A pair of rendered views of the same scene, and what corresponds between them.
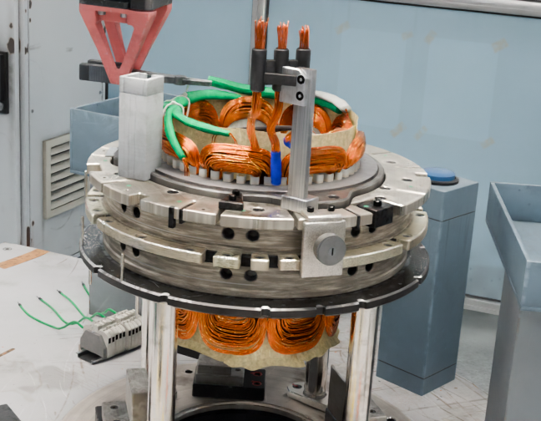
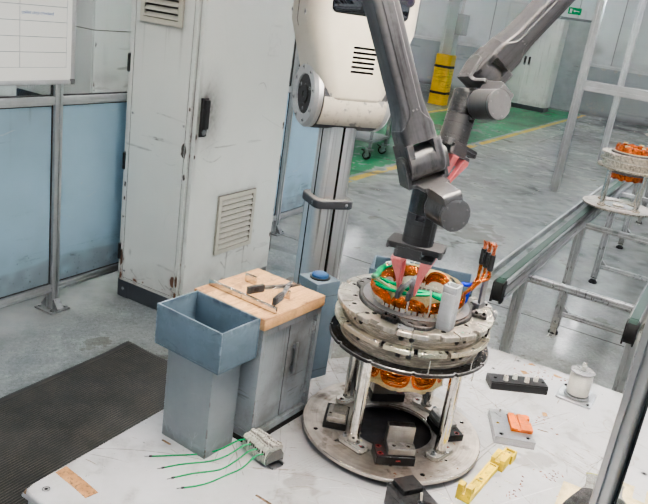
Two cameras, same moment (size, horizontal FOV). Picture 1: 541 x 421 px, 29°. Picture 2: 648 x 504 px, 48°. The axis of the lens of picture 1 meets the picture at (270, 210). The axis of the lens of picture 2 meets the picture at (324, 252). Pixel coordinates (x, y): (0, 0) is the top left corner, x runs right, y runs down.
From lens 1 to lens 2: 1.77 m
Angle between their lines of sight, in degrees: 80
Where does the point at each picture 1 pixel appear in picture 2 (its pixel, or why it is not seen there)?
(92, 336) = (276, 452)
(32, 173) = not seen: outside the picture
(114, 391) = (339, 454)
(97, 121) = (237, 332)
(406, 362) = (319, 364)
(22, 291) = (151, 485)
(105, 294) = (215, 438)
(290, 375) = (320, 399)
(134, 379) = (401, 425)
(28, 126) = not seen: outside the picture
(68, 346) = (255, 472)
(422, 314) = (327, 339)
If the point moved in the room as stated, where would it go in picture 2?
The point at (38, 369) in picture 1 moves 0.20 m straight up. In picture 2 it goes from (288, 486) to (302, 394)
